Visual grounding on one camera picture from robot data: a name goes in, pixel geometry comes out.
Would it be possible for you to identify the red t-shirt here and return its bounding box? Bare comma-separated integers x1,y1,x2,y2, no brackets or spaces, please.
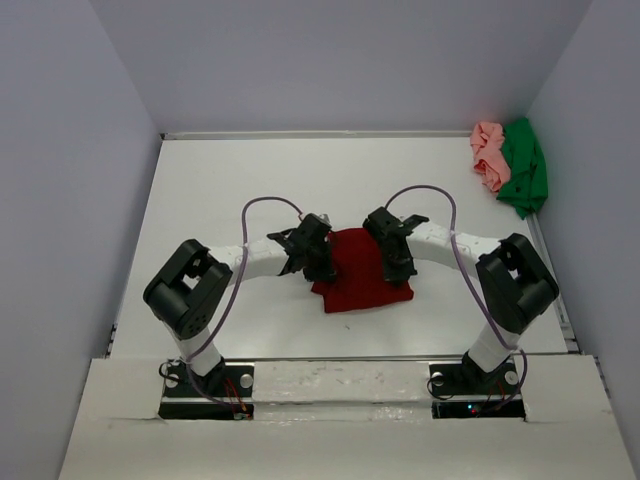
311,228,414,314

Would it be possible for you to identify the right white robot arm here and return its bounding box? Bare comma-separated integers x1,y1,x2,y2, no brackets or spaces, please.
363,207,559,397

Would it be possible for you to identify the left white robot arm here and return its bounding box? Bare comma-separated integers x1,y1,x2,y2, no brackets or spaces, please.
143,214,336,398

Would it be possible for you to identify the pink t-shirt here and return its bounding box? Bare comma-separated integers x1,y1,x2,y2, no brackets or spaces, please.
470,121,511,194

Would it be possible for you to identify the green t-shirt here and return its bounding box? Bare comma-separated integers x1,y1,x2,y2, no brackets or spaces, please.
497,117,549,219

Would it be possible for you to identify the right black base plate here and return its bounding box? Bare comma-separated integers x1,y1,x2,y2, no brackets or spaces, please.
426,361,526,420

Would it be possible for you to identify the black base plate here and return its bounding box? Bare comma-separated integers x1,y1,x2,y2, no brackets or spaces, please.
426,361,526,420
158,360,255,421

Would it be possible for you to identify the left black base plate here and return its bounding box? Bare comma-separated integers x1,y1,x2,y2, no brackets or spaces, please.
158,360,255,421

